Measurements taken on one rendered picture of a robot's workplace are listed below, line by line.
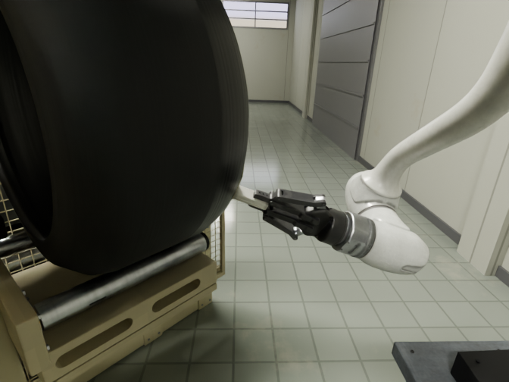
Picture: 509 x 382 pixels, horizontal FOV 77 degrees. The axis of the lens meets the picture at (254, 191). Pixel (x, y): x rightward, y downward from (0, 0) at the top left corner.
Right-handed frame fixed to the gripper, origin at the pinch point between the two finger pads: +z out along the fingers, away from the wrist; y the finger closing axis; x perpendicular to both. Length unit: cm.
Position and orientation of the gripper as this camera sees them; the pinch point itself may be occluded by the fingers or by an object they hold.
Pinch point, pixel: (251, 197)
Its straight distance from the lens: 63.3
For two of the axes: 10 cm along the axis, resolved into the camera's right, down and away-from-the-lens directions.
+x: 0.7, -6.6, 7.5
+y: -4.0, 6.7, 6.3
